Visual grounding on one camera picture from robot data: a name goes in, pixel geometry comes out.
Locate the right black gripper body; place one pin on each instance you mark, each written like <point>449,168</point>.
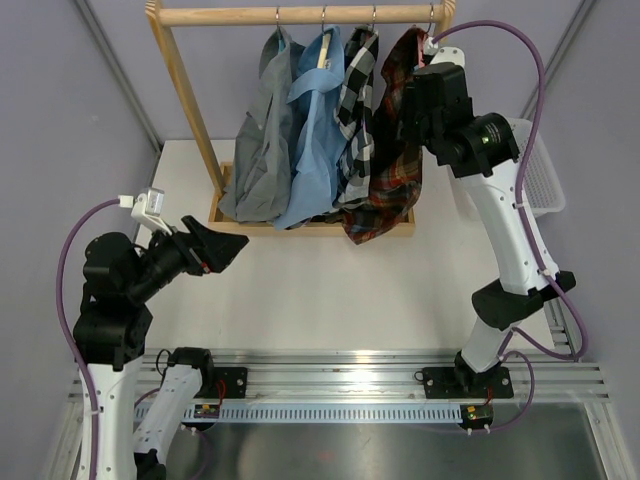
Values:
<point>414,126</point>

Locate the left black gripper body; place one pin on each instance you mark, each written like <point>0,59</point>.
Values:
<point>176,255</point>

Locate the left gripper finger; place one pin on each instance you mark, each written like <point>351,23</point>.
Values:
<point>197,231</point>
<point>219,249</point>

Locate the red plaid shirt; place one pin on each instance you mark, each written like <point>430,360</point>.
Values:
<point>396,179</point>

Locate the pink hanger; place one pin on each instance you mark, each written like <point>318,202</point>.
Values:
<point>419,60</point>

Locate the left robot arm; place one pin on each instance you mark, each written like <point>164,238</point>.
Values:
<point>110,335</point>

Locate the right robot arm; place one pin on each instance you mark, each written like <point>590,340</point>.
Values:
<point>483,157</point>

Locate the grey shirt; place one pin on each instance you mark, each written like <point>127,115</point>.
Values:
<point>260,184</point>

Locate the black white checked shirt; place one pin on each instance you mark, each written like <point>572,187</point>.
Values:
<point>354,117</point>

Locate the light blue shirt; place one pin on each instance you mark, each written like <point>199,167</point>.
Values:
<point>315,93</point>

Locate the wooden hanger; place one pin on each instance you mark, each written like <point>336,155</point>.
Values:
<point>323,57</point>

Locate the white plastic basket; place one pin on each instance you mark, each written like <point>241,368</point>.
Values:
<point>542,186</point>

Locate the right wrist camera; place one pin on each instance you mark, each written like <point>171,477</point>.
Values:
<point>437,54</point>

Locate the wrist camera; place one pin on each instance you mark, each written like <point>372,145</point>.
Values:
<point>437,54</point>
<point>147,208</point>

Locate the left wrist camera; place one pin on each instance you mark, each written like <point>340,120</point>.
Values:
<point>147,208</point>

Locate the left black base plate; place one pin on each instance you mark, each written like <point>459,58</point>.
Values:
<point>225,383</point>

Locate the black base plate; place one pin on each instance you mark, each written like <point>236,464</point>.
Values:
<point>440,382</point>
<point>225,383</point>

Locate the aluminium rail frame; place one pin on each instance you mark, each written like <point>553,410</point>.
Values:
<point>305,354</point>

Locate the white slotted cable duct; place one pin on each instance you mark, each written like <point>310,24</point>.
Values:
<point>281,413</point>

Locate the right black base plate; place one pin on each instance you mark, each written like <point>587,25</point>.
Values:
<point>440,382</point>

